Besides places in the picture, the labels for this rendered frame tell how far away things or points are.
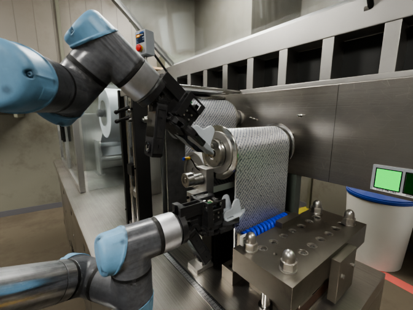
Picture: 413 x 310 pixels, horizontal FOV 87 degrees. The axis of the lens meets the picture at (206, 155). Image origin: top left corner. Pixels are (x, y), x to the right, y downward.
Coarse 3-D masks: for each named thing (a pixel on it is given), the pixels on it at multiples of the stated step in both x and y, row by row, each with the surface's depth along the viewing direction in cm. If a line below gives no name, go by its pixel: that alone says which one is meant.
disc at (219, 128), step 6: (216, 126) 58; (222, 126) 57; (222, 132) 57; (228, 132) 55; (216, 138) 59; (228, 138) 55; (234, 138) 54; (234, 144) 54; (234, 150) 54; (204, 156) 64; (234, 156) 54; (204, 162) 65; (234, 162) 55; (234, 168) 55; (216, 174) 61; (222, 174) 59; (228, 174) 57
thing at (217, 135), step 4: (216, 132) 58; (220, 132) 57; (216, 136) 58; (220, 136) 57; (224, 136) 56; (224, 140) 56; (228, 140) 55; (224, 144) 56; (228, 144) 55; (228, 148) 55; (228, 152) 55; (228, 156) 56; (228, 160) 56; (224, 164) 57; (228, 164) 56; (216, 168) 60; (220, 168) 59; (224, 168) 57; (228, 168) 56; (216, 172) 60; (220, 172) 59
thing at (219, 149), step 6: (216, 144) 56; (222, 144) 56; (216, 150) 56; (222, 150) 56; (210, 156) 59; (216, 156) 57; (222, 156) 56; (210, 162) 59; (216, 162) 57; (222, 162) 57
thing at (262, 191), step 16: (240, 176) 57; (256, 176) 61; (272, 176) 66; (240, 192) 58; (256, 192) 62; (272, 192) 67; (256, 208) 63; (272, 208) 68; (240, 224) 60; (256, 224) 64
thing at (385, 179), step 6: (378, 174) 58; (384, 174) 57; (390, 174) 56; (396, 174) 55; (378, 180) 58; (384, 180) 57; (390, 180) 56; (396, 180) 55; (378, 186) 58; (384, 186) 57; (390, 186) 56; (396, 186) 55
